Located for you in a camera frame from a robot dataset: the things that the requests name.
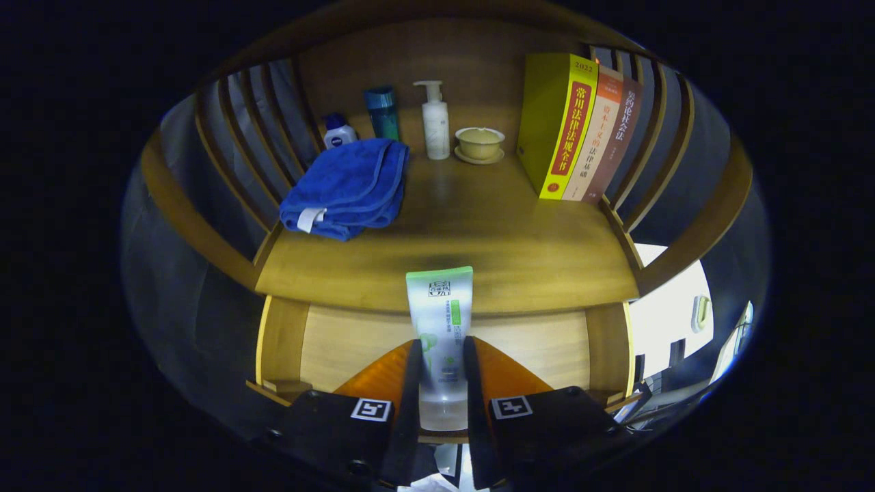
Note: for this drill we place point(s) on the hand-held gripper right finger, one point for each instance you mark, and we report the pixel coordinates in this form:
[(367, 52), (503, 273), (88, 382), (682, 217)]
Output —
[(477, 410)]

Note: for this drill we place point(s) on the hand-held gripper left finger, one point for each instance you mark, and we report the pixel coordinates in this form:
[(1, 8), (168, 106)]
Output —
[(409, 410)]

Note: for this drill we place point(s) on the wooden drawer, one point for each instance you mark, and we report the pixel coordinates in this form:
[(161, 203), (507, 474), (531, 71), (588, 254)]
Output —
[(355, 348)]

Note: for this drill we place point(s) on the white green cleanser tube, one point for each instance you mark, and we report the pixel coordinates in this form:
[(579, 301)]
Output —
[(441, 307)]

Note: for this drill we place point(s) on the wooden countertop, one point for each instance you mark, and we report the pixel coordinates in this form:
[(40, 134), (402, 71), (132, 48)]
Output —
[(478, 239)]

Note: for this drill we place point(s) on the white drawer unit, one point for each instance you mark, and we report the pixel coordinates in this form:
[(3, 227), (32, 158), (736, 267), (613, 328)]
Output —
[(670, 307)]

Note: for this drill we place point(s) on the blue folded towel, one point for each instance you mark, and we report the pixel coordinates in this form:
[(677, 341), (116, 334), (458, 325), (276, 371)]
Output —
[(348, 184)]

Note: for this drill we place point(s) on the beige lidded teacup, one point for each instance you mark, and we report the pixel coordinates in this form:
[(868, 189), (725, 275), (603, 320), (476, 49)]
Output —
[(478, 143)]

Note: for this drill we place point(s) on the white side desk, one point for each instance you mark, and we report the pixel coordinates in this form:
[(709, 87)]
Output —
[(742, 328)]

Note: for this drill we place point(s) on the white pump bottle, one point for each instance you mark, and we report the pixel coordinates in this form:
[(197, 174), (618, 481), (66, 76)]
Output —
[(436, 130)]

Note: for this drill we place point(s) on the small blue white bottle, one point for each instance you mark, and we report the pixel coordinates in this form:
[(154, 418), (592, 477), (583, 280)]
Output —
[(338, 137)]

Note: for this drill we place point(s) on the teal bottle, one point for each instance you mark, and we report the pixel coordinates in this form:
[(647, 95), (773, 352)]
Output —
[(383, 116)]

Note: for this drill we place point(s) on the yellow book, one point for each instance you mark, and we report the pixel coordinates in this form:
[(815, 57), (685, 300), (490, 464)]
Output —
[(547, 116)]

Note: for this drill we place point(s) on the beige orange book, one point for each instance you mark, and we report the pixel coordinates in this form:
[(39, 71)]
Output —
[(601, 130)]

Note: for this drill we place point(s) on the brown book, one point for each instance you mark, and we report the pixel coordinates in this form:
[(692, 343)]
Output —
[(621, 137)]

